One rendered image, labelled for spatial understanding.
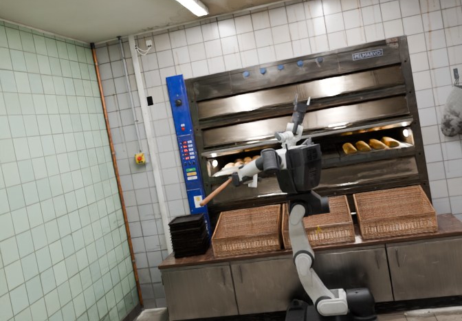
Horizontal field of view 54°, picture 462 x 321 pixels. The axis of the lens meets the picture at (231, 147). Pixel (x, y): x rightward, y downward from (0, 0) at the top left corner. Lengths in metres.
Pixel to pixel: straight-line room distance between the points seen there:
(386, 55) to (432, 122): 0.67
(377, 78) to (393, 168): 0.78
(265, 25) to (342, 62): 0.75
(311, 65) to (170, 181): 1.65
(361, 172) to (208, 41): 1.77
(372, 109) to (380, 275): 1.36
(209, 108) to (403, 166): 1.75
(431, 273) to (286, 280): 1.07
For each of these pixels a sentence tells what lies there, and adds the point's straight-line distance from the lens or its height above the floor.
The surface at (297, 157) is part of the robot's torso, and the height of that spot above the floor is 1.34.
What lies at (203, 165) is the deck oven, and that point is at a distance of 4.21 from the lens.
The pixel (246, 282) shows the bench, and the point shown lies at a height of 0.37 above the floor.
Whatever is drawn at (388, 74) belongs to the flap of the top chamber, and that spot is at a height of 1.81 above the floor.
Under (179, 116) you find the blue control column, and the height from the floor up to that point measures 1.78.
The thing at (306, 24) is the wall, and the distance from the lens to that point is 4.11.
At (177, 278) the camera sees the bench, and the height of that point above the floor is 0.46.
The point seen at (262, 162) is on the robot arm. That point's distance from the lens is 3.01.
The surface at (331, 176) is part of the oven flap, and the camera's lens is 4.09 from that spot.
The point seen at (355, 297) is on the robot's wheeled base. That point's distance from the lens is 3.37.
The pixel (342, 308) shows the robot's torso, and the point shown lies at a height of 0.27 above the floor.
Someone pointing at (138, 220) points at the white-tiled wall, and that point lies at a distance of 4.51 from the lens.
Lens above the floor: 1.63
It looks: 3 degrees down
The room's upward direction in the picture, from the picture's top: 10 degrees counter-clockwise
